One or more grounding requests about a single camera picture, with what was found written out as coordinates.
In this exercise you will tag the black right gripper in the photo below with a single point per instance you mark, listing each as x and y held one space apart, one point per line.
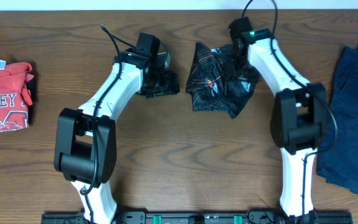
233 60

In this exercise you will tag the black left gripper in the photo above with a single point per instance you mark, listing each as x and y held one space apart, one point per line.
161 86

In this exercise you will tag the black cycling jersey orange lines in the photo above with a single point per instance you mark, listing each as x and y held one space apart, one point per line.
216 84

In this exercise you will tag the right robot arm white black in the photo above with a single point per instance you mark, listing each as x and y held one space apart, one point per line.
297 122

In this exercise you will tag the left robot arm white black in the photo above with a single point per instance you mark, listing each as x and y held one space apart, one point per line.
85 148

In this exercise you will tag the red folded printed t-shirt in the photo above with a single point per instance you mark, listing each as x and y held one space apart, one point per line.
15 97

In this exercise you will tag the dark navy blue garment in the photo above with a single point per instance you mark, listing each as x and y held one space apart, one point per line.
339 164

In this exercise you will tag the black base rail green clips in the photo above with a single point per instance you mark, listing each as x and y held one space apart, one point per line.
252 216

